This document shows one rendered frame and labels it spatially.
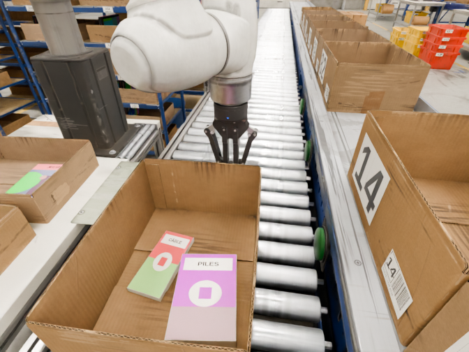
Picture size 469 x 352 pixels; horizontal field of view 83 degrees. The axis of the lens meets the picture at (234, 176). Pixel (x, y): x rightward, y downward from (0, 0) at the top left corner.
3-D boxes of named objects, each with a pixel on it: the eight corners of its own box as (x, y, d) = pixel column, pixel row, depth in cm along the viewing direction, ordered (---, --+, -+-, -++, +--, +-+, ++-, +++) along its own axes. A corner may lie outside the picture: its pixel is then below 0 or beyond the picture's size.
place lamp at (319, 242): (310, 241, 62) (316, 220, 58) (316, 242, 62) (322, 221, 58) (313, 266, 57) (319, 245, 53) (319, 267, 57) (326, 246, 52)
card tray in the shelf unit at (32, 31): (25, 40, 181) (18, 23, 175) (57, 33, 205) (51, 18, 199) (78, 42, 175) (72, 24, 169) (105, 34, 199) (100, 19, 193)
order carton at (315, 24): (306, 47, 192) (310, 19, 182) (348, 48, 188) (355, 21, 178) (310, 60, 160) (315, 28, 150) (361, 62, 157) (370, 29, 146)
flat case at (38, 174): (-4, 206, 73) (-6, 202, 72) (40, 167, 88) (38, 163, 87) (45, 207, 72) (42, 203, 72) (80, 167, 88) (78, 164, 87)
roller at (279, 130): (192, 128, 126) (190, 119, 123) (303, 137, 120) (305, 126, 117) (188, 133, 122) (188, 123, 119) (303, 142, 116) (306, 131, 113)
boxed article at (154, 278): (128, 292, 54) (126, 288, 53) (167, 234, 66) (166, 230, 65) (160, 303, 52) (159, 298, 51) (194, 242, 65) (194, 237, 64)
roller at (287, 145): (183, 141, 116) (181, 131, 112) (305, 150, 109) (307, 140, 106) (180, 148, 112) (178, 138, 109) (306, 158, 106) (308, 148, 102)
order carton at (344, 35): (310, 60, 160) (315, 28, 150) (361, 61, 156) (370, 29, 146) (316, 79, 129) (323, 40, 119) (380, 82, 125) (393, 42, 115)
